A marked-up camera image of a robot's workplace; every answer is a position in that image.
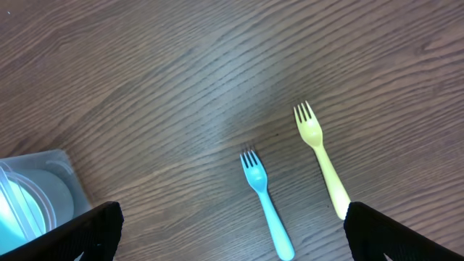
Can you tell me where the light blue plastic fork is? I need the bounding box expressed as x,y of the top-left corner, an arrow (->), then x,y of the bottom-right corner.
240,150 -> 295,260

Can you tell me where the yellow plastic fork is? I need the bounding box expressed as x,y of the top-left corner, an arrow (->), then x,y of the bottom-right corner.
294,101 -> 351,220

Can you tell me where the teal bowl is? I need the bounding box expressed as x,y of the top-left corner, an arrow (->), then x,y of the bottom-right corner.
1,169 -> 74,254

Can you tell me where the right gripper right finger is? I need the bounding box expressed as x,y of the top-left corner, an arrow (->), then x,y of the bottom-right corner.
344,202 -> 463,261

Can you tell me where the clear plastic container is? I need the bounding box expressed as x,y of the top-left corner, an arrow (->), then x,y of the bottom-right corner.
0,149 -> 92,254

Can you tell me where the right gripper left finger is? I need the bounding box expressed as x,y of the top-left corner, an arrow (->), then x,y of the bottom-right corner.
1,202 -> 124,261

